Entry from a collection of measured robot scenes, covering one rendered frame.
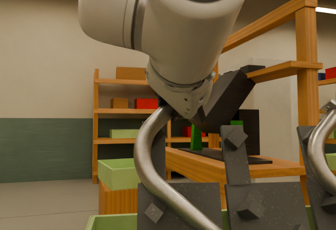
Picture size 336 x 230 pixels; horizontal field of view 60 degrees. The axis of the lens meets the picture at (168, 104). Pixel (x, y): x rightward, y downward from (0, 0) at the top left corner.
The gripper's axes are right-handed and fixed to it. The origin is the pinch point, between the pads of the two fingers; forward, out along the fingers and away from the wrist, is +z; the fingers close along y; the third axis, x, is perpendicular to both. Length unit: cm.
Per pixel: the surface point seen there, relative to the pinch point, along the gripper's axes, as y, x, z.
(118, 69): 226, -131, 480
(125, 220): -7.6, 20.5, 16.5
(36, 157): 223, 100, 543
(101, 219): -3.8, 23.8, 15.9
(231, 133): -11.2, -5.5, 4.8
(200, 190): -14.0, 6.9, 4.8
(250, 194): -21.1, 1.1, 4.2
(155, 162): -4.7, 8.9, 4.8
